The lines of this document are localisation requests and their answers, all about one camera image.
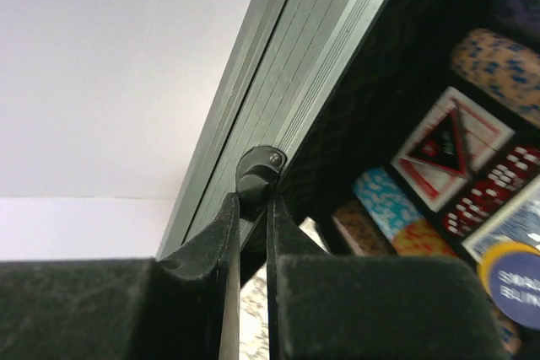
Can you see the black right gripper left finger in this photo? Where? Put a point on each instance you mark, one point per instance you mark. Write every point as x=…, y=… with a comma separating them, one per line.
x=185, y=306

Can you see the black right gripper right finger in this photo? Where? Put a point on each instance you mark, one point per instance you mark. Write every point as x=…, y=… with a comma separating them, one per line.
x=323, y=306

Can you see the blue small blind button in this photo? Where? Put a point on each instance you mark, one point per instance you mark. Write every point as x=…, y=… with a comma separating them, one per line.
x=514, y=287

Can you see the black poker set case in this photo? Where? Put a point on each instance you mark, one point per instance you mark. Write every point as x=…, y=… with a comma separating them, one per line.
x=316, y=116

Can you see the yellow big blind button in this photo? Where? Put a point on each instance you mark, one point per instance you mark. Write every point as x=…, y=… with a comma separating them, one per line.
x=496, y=252

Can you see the black triangular all-in button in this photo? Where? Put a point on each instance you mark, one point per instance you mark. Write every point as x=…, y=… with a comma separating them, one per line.
x=444, y=146

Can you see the brown chip stack row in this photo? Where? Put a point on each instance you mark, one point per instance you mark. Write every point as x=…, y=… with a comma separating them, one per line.
x=360, y=232

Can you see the blue playing card deck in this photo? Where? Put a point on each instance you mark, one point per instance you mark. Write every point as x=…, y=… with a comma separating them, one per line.
x=517, y=220

